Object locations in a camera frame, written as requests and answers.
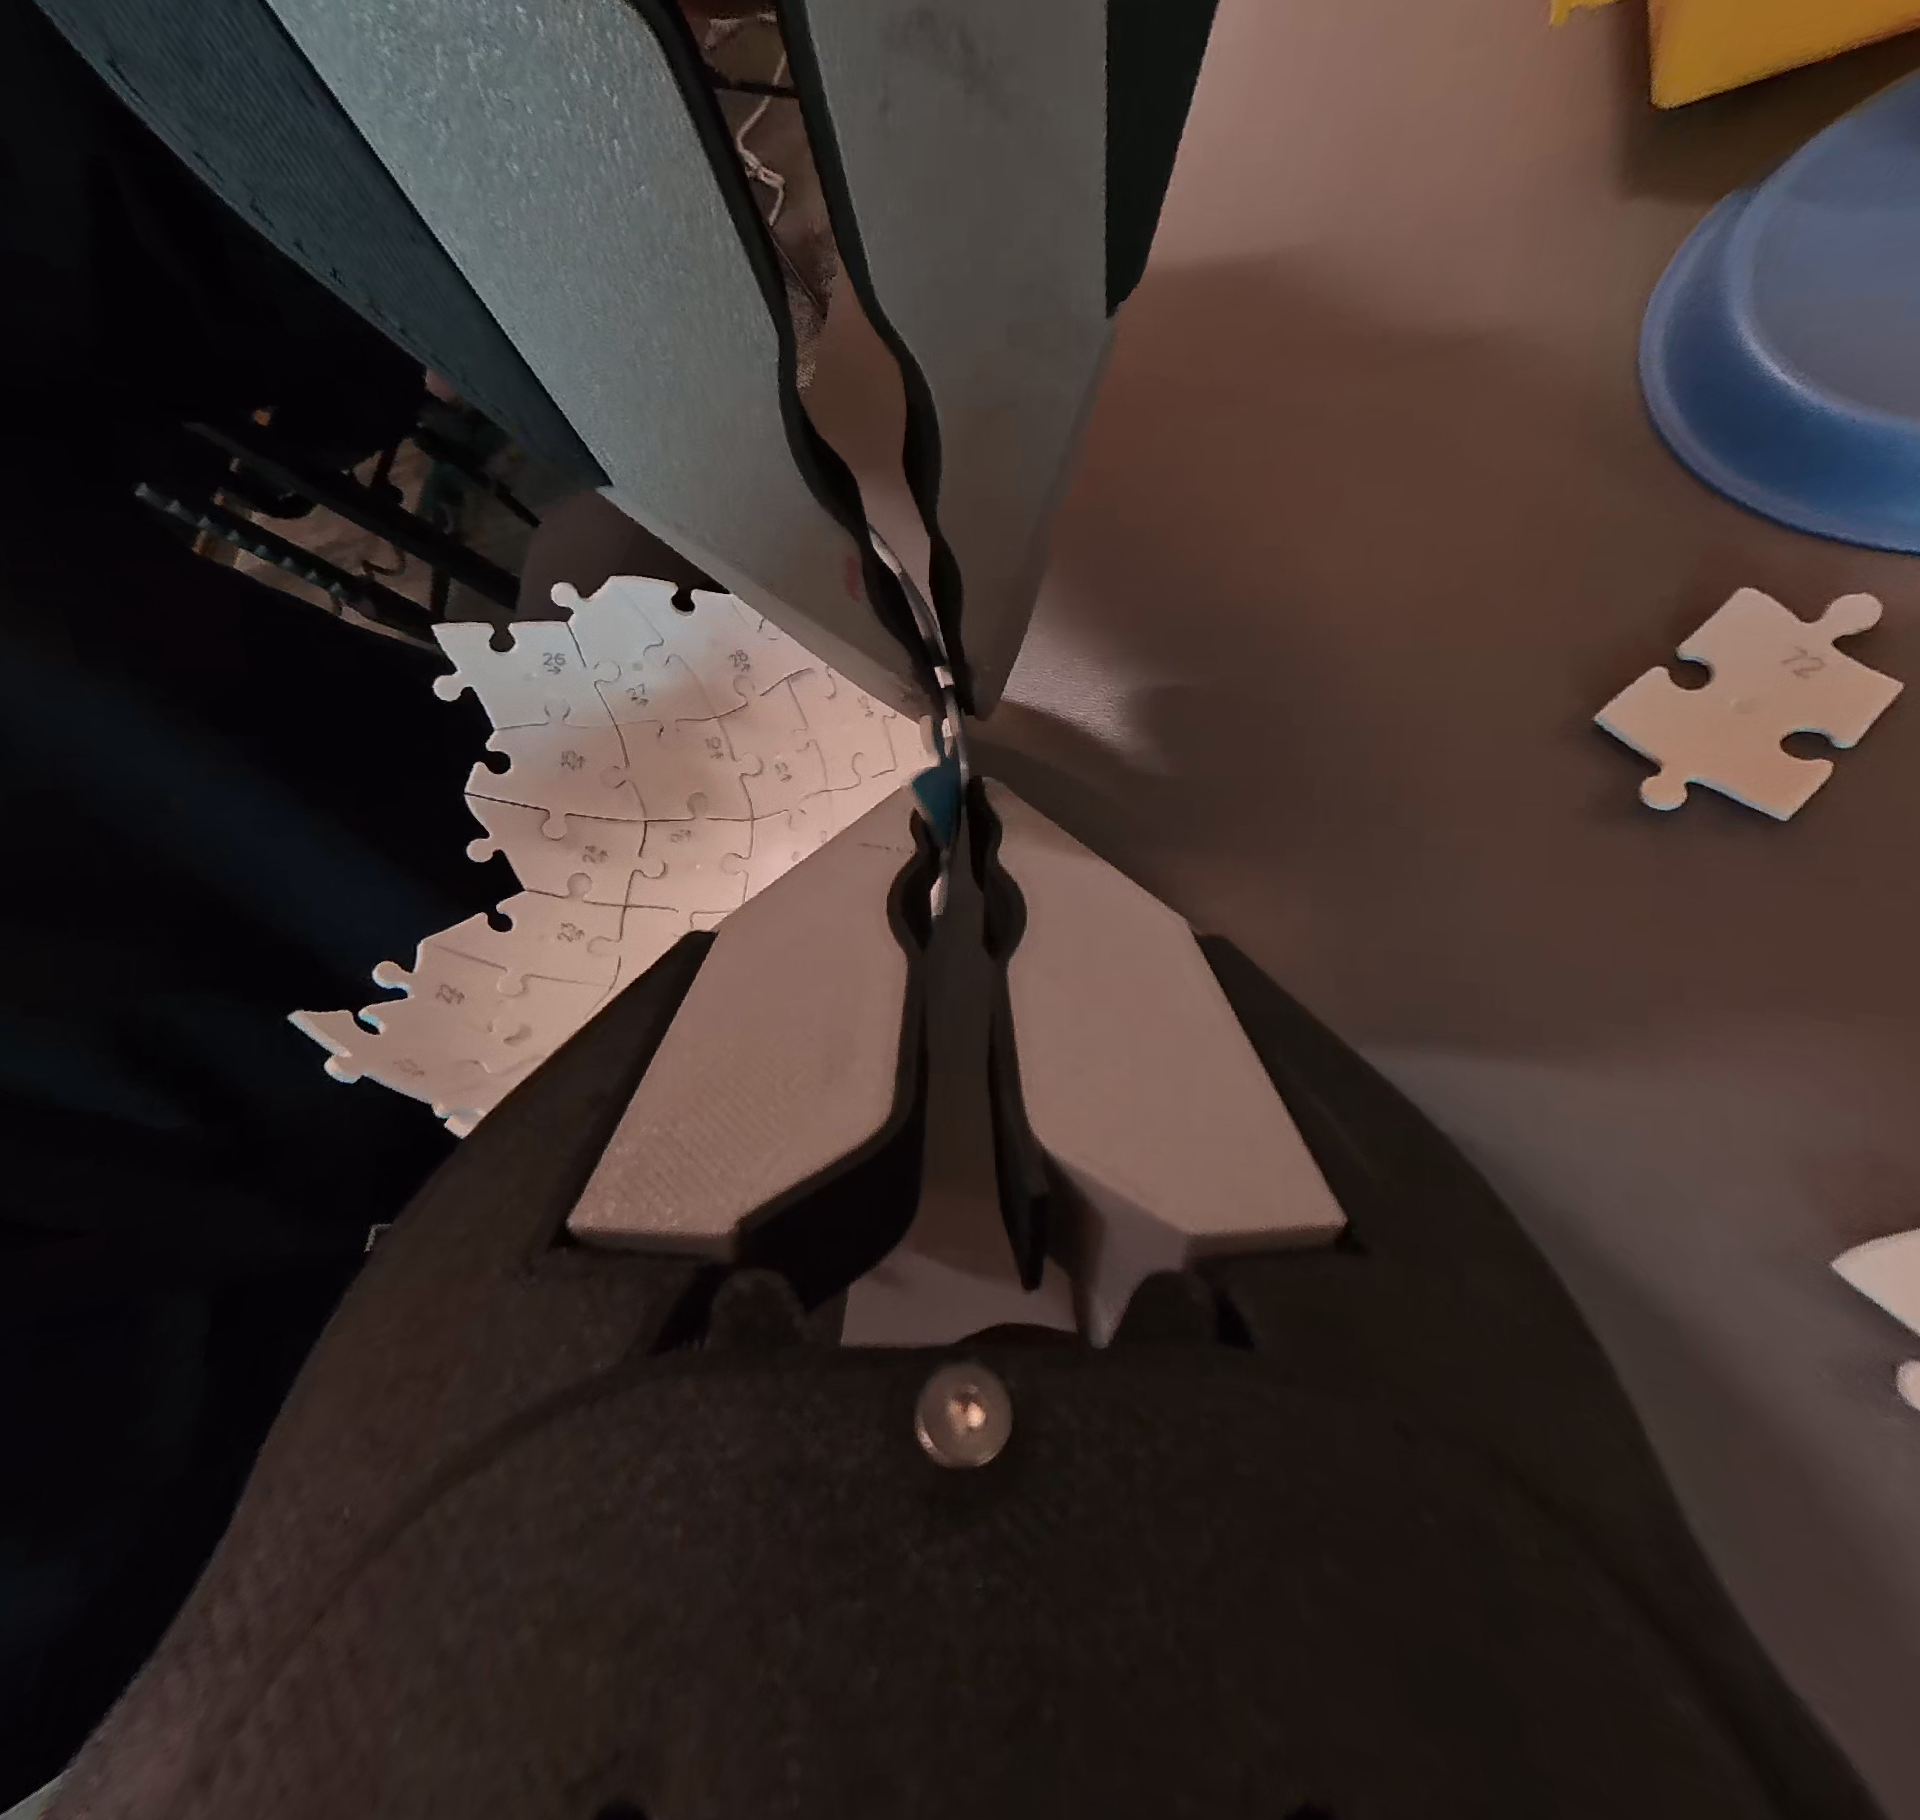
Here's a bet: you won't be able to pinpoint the blue plastic ball stand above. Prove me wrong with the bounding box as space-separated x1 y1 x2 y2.
1640 94 1920 554

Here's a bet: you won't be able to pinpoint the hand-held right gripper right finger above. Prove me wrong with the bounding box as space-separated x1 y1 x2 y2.
966 780 1346 1318

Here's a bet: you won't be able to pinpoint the person's dark clothed body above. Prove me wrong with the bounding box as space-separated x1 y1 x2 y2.
0 0 498 1699

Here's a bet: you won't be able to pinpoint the white puzzle pieces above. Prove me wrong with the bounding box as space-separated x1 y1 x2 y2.
1592 587 1920 1417

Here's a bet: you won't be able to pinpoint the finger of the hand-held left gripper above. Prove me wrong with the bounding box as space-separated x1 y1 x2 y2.
246 0 944 712
778 0 1122 718

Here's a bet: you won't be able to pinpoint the yellow plastic bin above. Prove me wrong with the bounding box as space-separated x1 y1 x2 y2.
1549 0 1920 111

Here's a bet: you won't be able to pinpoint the partly built puzzle ball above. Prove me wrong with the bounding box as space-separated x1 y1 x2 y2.
288 575 962 1139

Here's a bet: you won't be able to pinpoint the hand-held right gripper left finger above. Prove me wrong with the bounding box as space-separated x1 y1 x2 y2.
562 780 956 1312

